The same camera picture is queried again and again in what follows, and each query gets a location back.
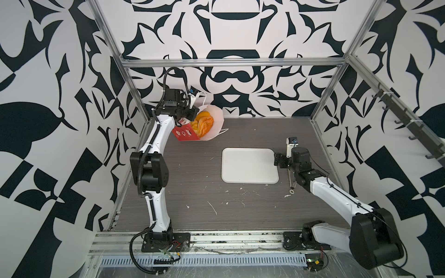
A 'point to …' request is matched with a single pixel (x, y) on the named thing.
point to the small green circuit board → (314, 262)
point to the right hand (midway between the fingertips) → (285, 151)
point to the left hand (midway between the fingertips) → (197, 105)
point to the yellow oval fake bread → (200, 114)
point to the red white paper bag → (185, 130)
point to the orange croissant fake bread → (204, 125)
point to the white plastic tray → (249, 165)
